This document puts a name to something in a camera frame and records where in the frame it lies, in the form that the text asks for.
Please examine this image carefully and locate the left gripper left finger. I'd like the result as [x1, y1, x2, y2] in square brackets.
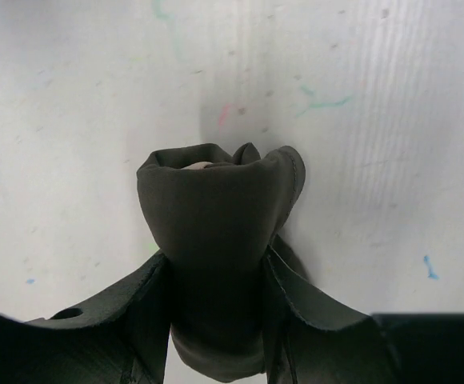
[0, 252, 170, 383]

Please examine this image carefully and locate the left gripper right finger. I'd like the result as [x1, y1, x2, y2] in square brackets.
[262, 236, 464, 383]

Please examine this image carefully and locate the olive green underwear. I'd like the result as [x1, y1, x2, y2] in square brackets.
[137, 143, 306, 382]

